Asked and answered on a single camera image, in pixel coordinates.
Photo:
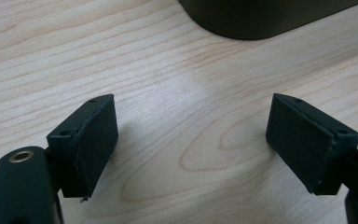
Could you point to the square metal tin with compartments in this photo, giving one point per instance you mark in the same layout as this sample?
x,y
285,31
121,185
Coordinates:
x,y
254,18

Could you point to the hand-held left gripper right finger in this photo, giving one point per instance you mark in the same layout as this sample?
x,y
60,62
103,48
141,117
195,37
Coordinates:
x,y
307,143

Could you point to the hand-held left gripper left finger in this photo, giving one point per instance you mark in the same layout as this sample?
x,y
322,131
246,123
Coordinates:
x,y
87,146

